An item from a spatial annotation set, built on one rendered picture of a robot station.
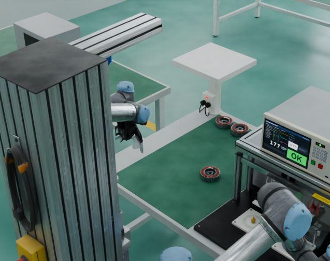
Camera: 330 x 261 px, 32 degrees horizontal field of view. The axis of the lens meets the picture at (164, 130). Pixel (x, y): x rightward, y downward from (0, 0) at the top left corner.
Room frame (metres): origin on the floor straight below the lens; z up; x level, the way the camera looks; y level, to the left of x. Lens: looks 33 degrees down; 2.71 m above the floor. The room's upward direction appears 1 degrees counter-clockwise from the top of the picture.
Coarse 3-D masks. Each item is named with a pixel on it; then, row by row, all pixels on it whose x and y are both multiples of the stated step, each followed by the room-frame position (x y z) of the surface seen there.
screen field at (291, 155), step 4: (288, 152) 2.17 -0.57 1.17; (292, 152) 2.16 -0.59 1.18; (288, 156) 2.17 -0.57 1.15; (292, 156) 2.16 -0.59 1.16; (296, 156) 2.14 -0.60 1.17; (300, 156) 2.13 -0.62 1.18; (304, 156) 2.11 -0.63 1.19; (296, 160) 2.14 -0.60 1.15; (300, 160) 2.12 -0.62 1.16; (304, 160) 2.11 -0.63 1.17; (304, 164) 2.11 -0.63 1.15
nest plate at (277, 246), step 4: (276, 244) 1.97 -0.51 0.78; (280, 244) 1.97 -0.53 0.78; (308, 244) 1.97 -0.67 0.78; (272, 248) 1.96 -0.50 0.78; (276, 248) 1.95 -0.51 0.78; (280, 248) 1.95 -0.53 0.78; (312, 248) 1.95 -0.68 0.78; (280, 252) 1.93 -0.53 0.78; (284, 252) 1.92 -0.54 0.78; (288, 256) 1.90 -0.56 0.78; (292, 260) 1.88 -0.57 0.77
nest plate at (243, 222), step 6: (252, 210) 2.22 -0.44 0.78; (240, 216) 2.18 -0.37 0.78; (246, 216) 2.18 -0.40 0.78; (252, 216) 2.18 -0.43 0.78; (258, 216) 2.17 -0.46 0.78; (234, 222) 2.14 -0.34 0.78; (240, 222) 2.14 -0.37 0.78; (246, 222) 2.13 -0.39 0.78; (258, 222) 2.13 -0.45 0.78; (240, 228) 2.10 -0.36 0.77; (246, 228) 2.09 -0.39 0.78
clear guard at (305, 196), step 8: (304, 192) 2.01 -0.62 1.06; (312, 192) 2.01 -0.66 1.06; (320, 192) 2.01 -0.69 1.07; (304, 200) 1.95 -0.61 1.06; (312, 200) 1.95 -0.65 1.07; (320, 200) 1.95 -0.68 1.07; (312, 208) 1.90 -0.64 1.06; (320, 208) 1.90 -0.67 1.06; (328, 208) 1.90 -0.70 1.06; (312, 216) 1.85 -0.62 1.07; (320, 216) 1.85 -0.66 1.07; (328, 216) 1.85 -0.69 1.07; (312, 224) 1.80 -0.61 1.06; (320, 224) 1.80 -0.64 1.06; (328, 224) 1.80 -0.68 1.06; (312, 232) 1.77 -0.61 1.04; (320, 232) 1.76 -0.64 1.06; (328, 232) 1.75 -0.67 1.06; (304, 240) 1.76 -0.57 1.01; (312, 240) 1.75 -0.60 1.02; (320, 240) 1.74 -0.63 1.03
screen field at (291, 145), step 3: (288, 144) 2.18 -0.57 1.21; (291, 144) 2.17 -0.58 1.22; (294, 144) 2.15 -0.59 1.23; (291, 147) 2.16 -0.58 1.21; (294, 147) 2.15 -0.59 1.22; (297, 147) 2.14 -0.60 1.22; (300, 147) 2.13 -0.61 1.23; (297, 150) 2.14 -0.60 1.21; (300, 150) 2.13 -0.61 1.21; (303, 150) 2.12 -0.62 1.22; (306, 150) 2.11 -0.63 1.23; (306, 153) 2.11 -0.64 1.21
